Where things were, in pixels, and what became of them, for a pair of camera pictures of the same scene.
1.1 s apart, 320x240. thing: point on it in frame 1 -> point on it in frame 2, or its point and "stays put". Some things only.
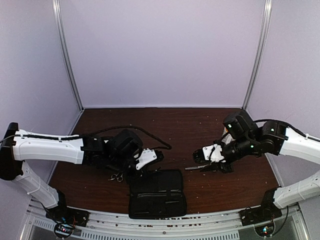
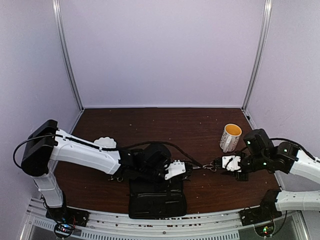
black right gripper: [215, 166] -> [239, 177]
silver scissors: [120, 178] stays put
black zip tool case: [156, 193] stays put
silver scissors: [197, 167] stays put
